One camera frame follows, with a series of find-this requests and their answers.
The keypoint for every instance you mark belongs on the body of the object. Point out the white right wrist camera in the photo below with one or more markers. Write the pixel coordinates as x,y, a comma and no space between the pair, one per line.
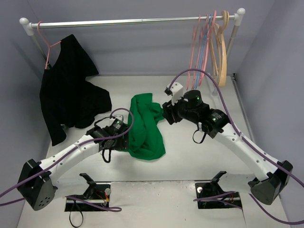
175,91

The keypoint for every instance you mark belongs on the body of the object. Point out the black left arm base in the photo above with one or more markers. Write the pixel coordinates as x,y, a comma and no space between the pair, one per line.
97,193

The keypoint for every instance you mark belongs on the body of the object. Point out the wooden hanger front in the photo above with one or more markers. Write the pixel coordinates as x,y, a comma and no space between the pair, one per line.
221,65

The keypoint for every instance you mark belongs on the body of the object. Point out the silver clothes rack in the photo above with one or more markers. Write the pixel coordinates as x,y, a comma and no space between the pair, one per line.
30,27

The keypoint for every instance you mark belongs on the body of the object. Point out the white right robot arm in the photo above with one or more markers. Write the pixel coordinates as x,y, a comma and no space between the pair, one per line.
267,179

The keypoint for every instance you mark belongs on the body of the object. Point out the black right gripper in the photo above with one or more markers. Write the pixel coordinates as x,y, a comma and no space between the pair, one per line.
167,113

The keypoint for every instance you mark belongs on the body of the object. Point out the black t shirt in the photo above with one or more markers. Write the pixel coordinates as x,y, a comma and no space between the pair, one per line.
66,97

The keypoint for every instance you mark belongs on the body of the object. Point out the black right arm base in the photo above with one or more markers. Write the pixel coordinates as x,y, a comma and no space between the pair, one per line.
215,196

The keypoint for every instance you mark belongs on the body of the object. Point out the blue hanger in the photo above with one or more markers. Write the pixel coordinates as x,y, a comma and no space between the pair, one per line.
198,76

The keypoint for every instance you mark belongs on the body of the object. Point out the green t shirt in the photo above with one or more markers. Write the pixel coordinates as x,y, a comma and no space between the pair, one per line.
145,139

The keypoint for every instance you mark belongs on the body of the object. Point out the pink hanger right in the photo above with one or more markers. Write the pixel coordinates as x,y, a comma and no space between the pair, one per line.
205,35

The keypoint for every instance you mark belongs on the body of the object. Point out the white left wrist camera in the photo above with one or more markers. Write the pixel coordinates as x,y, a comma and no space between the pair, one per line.
116,118

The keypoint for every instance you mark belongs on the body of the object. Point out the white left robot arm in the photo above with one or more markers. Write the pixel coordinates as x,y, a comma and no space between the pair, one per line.
40,182

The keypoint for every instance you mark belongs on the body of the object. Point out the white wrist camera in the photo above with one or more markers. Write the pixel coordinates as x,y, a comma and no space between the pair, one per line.
175,91
116,118

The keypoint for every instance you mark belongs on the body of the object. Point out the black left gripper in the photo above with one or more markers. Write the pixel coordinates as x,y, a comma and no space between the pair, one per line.
124,142

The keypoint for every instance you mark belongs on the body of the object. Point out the pink hanger leftmost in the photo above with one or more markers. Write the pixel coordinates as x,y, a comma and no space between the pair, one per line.
193,41

